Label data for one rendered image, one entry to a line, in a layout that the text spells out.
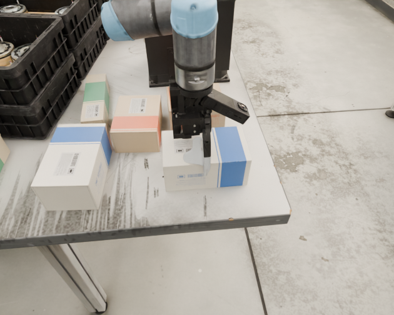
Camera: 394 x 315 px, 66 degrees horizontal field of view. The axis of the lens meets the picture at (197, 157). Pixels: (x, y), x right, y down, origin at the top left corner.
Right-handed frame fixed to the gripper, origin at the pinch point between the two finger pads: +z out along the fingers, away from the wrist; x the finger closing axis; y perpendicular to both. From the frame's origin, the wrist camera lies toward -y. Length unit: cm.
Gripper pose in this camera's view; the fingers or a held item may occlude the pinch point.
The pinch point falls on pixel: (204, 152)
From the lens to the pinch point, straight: 73.3
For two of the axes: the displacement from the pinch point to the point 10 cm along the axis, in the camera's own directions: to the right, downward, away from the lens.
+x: 1.0, 7.2, -6.9
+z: 0.1, 6.9, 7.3
